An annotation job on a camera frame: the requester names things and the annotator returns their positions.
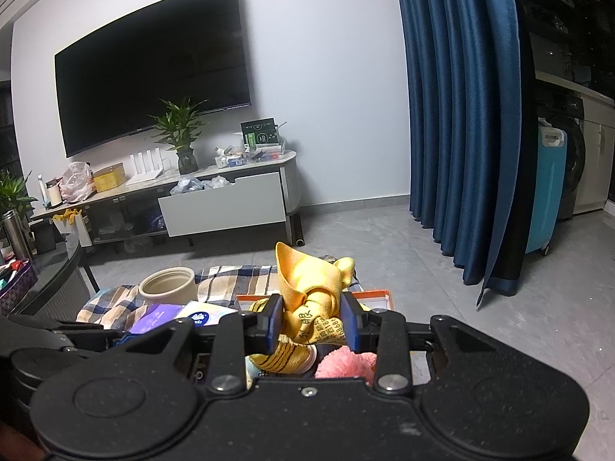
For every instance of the plaid blanket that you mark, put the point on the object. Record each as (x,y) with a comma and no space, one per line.
(230,281)

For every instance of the yellow satin ribbon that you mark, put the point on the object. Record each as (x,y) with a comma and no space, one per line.
(312,288)

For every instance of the white paper bag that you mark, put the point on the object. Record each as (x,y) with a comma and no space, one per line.
(77,230)

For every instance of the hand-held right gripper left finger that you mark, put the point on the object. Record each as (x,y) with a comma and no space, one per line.
(273,321)

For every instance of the blue and white tissue packet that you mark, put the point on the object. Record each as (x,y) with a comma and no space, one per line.
(206,314)

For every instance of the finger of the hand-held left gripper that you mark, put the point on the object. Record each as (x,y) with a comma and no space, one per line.
(62,327)

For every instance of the crumpled clear plastic bags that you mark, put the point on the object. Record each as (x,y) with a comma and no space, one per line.
(192,186)

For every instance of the white counter cabinet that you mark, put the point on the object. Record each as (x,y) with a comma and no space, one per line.
(596,153)

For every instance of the blue curtain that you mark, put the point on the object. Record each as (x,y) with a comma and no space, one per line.
(456,120)

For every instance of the stainless steel bottle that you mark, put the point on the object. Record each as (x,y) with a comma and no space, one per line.
(18,237)

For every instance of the white jar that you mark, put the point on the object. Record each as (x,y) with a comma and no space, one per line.
(53,194)

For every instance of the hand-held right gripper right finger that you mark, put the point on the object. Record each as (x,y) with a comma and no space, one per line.
(353,321)

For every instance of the purple tissue pack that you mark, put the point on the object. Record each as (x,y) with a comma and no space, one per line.
(156,319)

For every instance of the yellow cardboard box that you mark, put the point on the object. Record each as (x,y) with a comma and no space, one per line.
(109,177)

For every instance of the pink plastic bag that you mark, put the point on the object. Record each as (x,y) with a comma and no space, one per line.
(76,183)

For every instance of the tray of small clutter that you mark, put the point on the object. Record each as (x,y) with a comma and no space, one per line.
(250,157)

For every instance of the large leafy potted plant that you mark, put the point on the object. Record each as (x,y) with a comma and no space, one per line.
(14,194)

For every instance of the dark washing machine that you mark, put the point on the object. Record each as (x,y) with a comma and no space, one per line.
(574,163)

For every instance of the yellow striped knit sock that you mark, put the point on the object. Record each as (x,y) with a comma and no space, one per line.
(283,360)

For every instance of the green and black box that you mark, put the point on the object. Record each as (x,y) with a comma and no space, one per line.
(259,133)

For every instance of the grey television stand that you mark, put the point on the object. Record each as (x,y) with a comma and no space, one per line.
(139,197)

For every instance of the black tablet stand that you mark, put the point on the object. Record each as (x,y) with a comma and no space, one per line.
(45,237)

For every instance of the blue suitcase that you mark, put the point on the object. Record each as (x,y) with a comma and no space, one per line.
(545,192)

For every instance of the pink knit cloth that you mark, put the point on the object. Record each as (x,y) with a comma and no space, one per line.
(346,365)

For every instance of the beige round bin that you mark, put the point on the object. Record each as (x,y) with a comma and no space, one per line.
(168,290)

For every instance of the black glass coffee table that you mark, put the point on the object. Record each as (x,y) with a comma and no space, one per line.
(57,273)

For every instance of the purple patterned tin box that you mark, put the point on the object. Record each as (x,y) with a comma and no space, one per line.
(17,288)

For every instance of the white router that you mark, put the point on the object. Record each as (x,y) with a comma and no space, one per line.
(144,173)

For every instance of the potted plant in dark vase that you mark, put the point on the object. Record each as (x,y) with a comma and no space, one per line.
(180,127)

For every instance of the white drawer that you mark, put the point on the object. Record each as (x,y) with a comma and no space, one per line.
(223,206)

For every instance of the wall-mounted black television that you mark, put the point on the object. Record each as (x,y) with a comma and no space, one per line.
(153,62)

